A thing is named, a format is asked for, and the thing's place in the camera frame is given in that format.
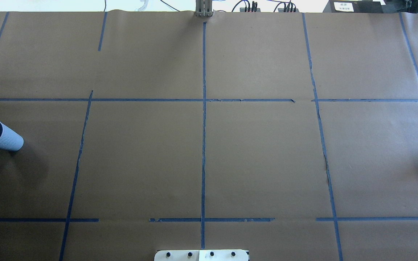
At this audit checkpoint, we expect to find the black power strip right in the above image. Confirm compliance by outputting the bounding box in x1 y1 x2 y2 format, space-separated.
276 1 298 13

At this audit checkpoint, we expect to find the black box with label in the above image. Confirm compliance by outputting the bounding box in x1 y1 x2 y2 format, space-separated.
322 0 384 13

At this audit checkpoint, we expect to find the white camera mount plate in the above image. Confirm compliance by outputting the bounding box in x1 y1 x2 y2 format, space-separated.
154 249 250 261

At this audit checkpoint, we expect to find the aluminium frame post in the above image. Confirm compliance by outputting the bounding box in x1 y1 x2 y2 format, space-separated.
194 0 214 17

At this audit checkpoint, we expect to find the black power strip left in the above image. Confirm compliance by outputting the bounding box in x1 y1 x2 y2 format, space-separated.
239 0 260 13

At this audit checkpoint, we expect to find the black power strip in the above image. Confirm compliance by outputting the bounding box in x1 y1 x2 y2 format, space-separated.
239 0 260 13
276 1 298 13

